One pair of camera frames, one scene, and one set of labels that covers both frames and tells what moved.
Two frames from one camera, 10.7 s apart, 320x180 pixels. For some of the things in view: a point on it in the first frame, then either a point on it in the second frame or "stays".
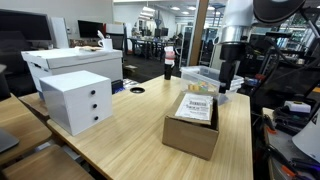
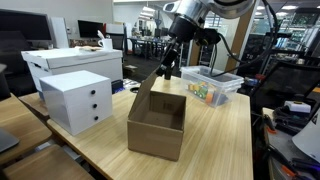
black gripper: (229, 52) to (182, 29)
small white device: (298, 106) stays
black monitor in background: (89, 29) stays
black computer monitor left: (34, 27) stays
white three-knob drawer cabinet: (77, 101) stays
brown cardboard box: (192, 125) to (156, 122)
